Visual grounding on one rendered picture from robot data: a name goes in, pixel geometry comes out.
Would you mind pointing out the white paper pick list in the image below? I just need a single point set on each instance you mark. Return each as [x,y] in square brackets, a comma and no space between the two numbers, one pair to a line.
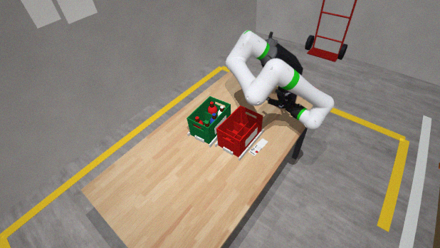
[258,146]

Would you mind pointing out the green crate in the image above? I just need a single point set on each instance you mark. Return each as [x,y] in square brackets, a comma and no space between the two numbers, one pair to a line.
[209,133]

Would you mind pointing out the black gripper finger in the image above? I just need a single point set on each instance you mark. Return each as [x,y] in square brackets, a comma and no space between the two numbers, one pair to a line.
[280,93]
[276,103]

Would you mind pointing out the blue bottle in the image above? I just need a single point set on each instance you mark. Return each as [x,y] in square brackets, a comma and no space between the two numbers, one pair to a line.
[213,118]

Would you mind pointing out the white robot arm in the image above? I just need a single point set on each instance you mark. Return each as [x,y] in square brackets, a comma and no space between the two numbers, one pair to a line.
[275,72]

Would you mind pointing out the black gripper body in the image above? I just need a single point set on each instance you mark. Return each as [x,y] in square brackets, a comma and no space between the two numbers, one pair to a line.
[288,106]

